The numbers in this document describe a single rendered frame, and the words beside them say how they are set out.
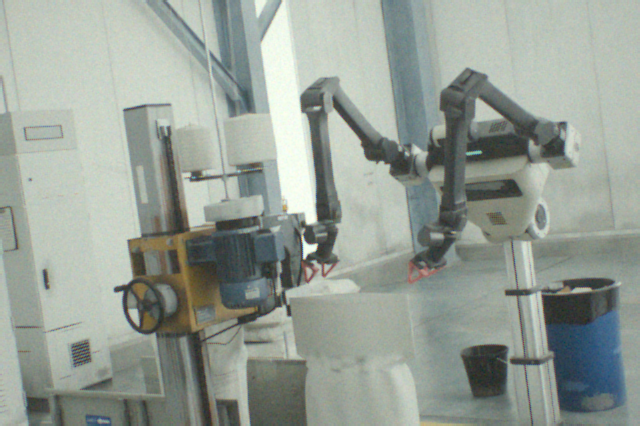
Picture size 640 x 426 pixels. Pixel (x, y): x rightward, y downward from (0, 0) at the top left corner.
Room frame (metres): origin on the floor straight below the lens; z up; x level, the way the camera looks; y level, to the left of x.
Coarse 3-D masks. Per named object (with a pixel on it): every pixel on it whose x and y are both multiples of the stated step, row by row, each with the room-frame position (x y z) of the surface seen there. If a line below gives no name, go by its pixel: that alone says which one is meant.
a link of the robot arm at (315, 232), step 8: (336, 208) 3.03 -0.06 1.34; (336, 216) 3.02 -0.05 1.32; (312, 224) 3.00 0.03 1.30; (320, 224) 3.01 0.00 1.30; (304, 232) 3.01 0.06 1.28; (312, 232) 2.99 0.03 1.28; (320, 232) 3.00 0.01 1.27; (304, 240) 3.01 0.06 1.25; (312, 240) 2.99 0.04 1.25; (320, 240) 3.00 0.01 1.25
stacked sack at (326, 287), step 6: (312, 282) 6.82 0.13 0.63; (318, 282) 6.77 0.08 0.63; (324, 282) 6.68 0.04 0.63; (330, 282) 6.68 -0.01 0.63; (336, 282) 6.68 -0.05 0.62; (342, 282) 6.67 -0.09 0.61; (348, 282) 6.70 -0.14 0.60; (282, 288) 6.74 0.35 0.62; (312, 288) 6.57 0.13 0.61; (318, 288) 6.55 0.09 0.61; (324, 288) 6.51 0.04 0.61; (330, 288) 6.51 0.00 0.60; (336, 288) 6.55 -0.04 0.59; (342, 288) 6.61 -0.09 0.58; (348, 288) 6.65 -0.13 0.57; (354, 288) 6.70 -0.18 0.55; (324, 294) 6.46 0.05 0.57; (330, 294) 6.47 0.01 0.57
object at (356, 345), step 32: (320, 320) 3.07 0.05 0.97; (352, 320) 2.97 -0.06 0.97; (384, 320) 2.94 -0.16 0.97; (320, 352) 3.09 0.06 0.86; (352, 352) 2.98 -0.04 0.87; (384, 352) 2.94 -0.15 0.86; (320, 384) 3.04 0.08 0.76; (352, 384) 2.96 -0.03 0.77; (384, 384) 2.91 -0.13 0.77; (320, 416) 3.04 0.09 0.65; (352, 416) 2.96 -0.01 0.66; (384, 416) 2.90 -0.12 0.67; (416, 416) 2.95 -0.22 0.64
